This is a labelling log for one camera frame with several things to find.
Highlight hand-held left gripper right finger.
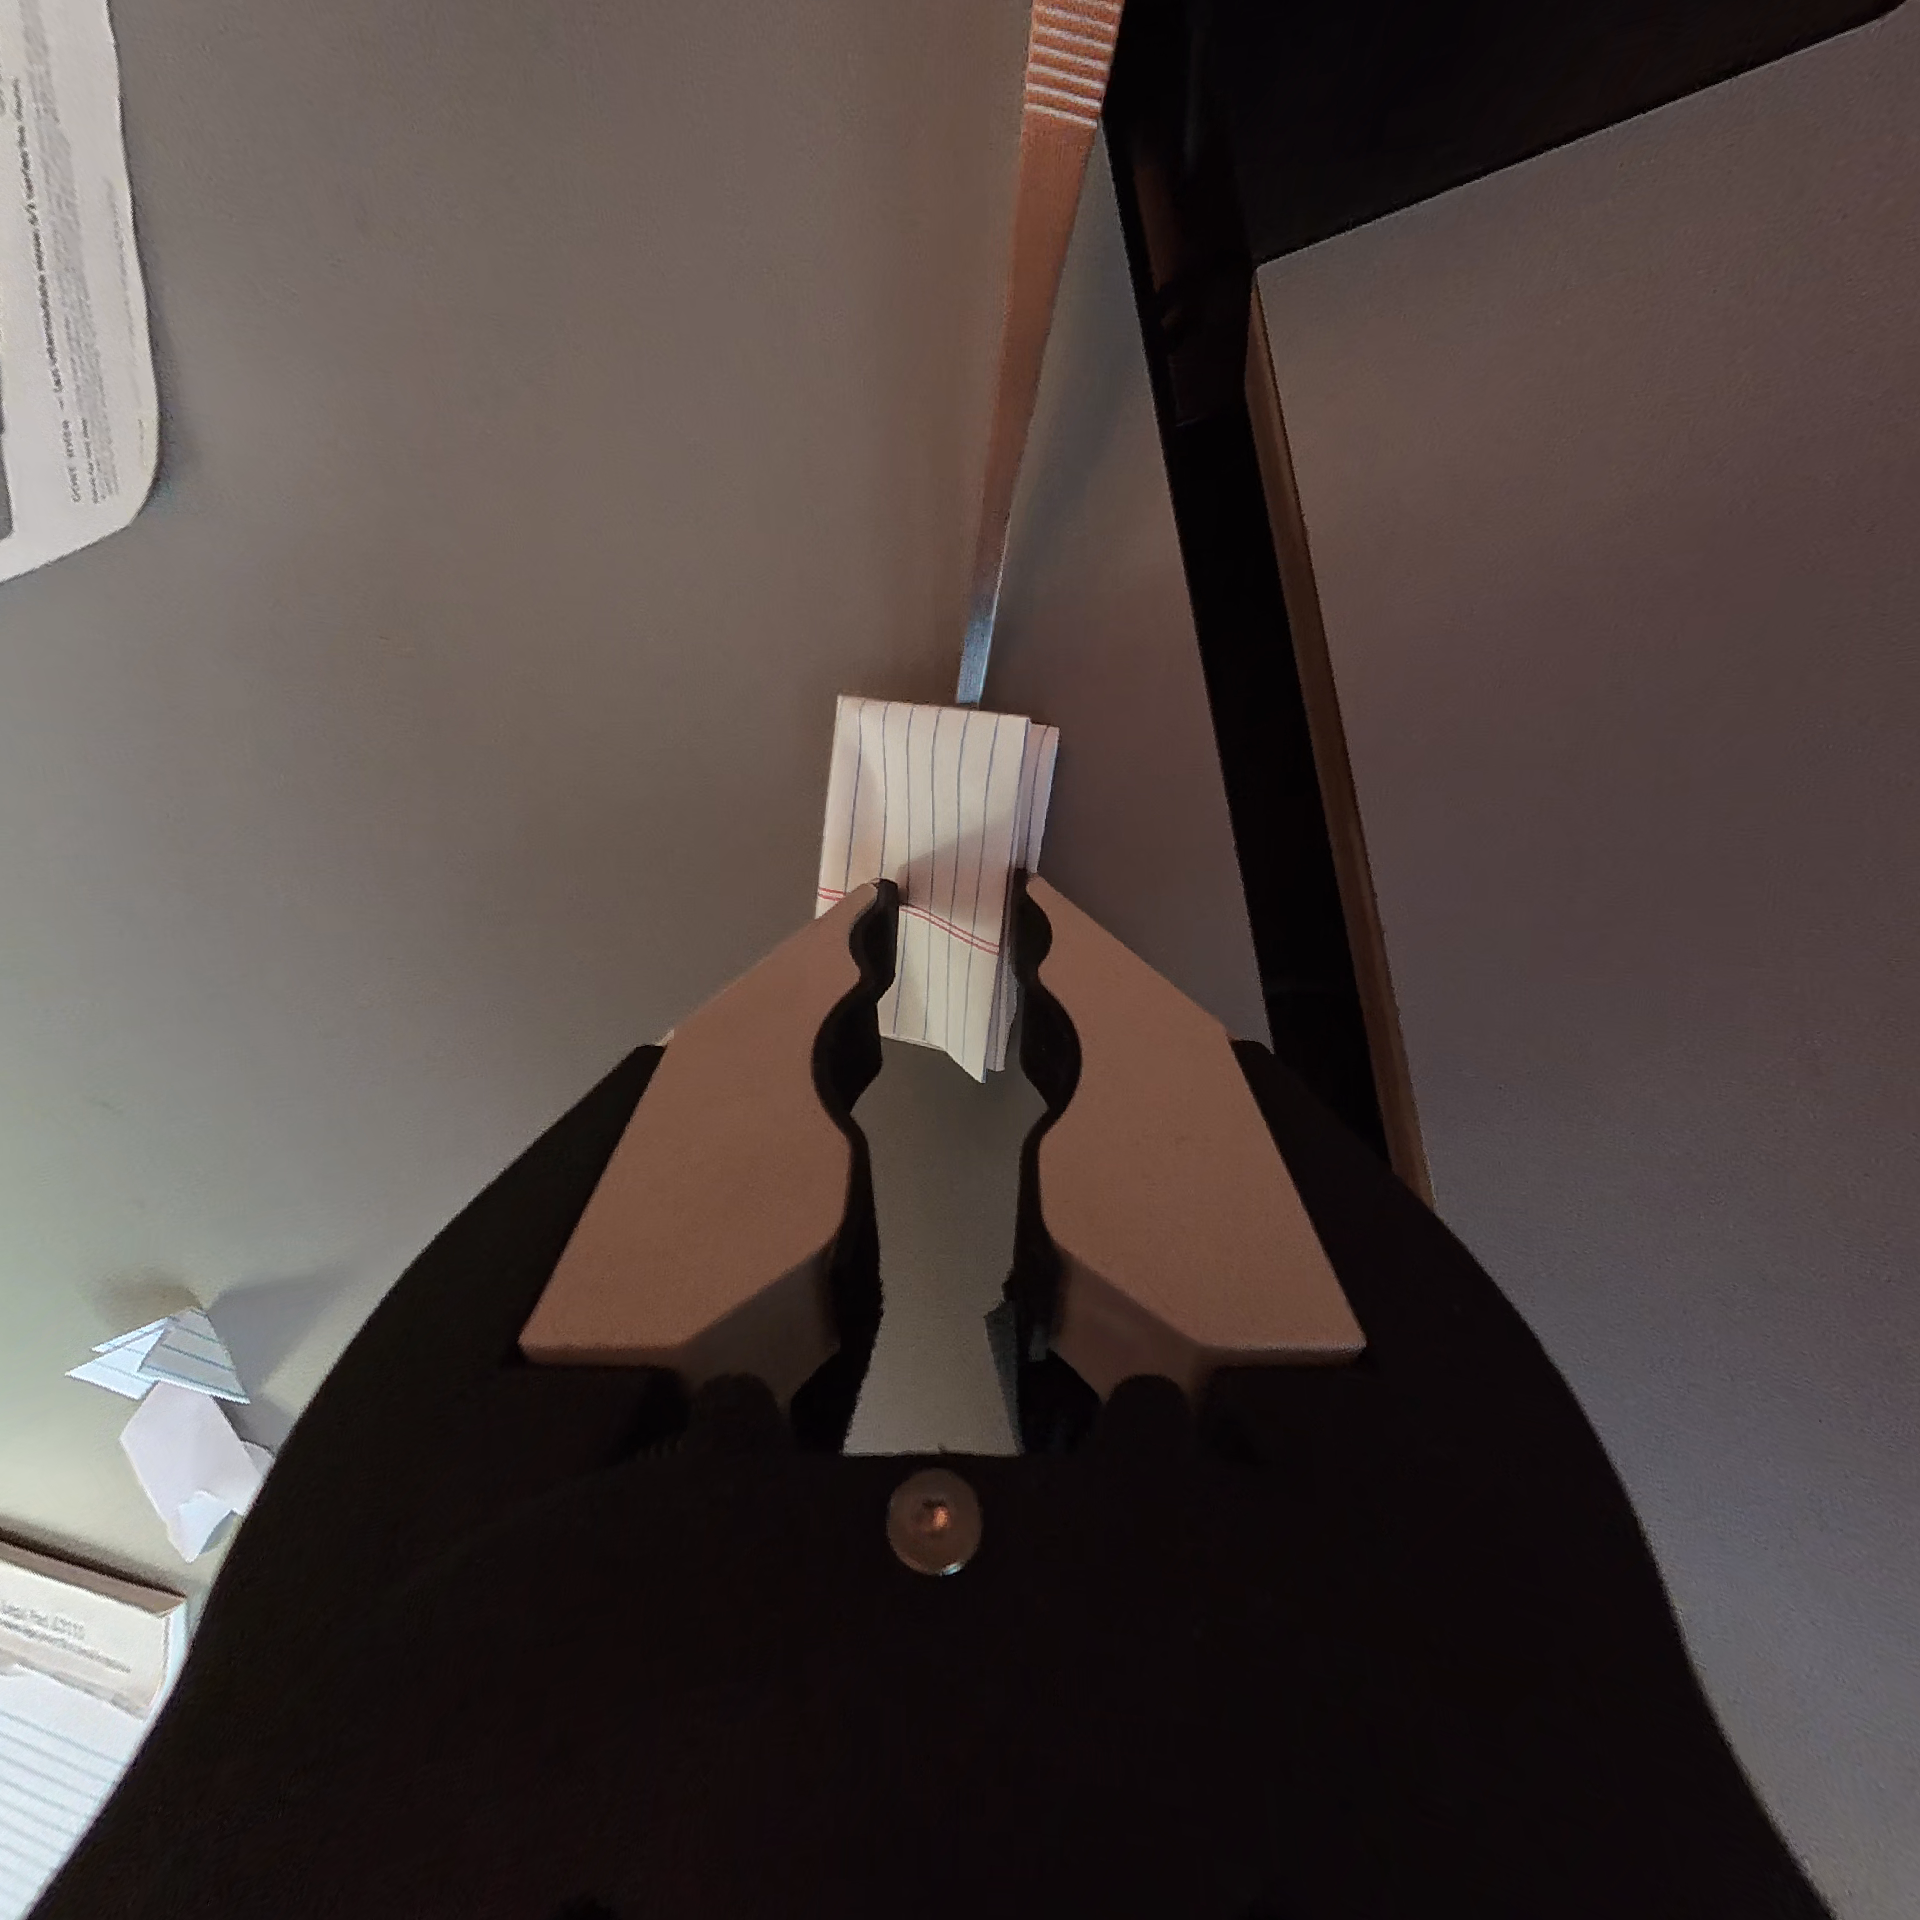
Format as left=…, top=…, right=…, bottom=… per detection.
left=1013, top=874, right=1372, bottom=1406

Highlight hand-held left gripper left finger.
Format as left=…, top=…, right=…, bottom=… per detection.
left=516, top=882, right=903, bottom=1455

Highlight lined paper sheet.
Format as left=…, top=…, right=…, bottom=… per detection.
left=813, top=695, right=1060, bottom=1079

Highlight metal tweezers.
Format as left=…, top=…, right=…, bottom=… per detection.
left=956, top=0, right=1127, bottom=706

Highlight grey desk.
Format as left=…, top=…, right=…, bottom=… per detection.
left=0, top=0, right=1432, bottom=1920
left=1254, top=141, right=1920, bottom=1920

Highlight small folded lined paper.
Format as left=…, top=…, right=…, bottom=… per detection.
left=68, top=1307, right=256, bottom=1406

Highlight crumpled white paper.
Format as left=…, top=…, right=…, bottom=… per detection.
left=119, top=1393, right=276, bottom=1562

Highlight lined notepad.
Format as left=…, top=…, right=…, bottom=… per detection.
left=0, top=1540, right=191, bottom=1920

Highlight printed instruction sheet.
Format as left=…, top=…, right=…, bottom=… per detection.
left=0, top=0, right=168, bottom=586

